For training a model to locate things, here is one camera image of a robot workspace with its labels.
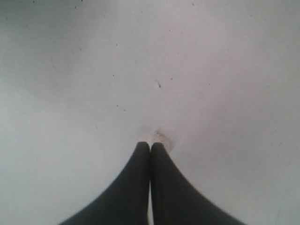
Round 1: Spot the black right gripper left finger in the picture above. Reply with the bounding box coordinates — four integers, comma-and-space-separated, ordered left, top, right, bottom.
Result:
63, 142, 150, 225

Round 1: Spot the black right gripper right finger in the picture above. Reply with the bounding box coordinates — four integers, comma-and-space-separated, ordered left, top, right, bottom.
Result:
150, 142, 242, 225

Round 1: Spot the white crumb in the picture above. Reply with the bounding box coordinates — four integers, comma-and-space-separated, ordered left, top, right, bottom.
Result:
147, 131, 172, 153

